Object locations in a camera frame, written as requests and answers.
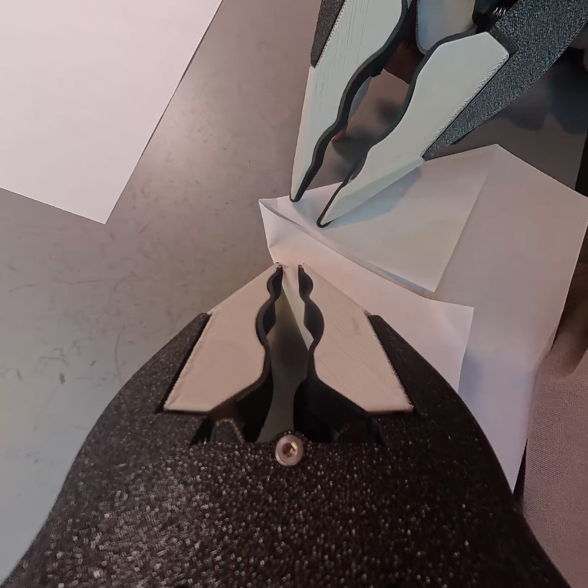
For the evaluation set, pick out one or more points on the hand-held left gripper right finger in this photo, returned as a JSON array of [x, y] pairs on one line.
[[358, 367]]

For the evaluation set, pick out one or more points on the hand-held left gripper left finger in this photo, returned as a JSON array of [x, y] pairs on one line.
[[220, 363]]

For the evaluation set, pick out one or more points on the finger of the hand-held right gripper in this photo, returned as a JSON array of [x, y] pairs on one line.
[[358, 36], [459, 78]]

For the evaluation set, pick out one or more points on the white paper sheet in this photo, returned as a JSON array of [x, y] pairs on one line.
[[413, 229], [82, 92]]

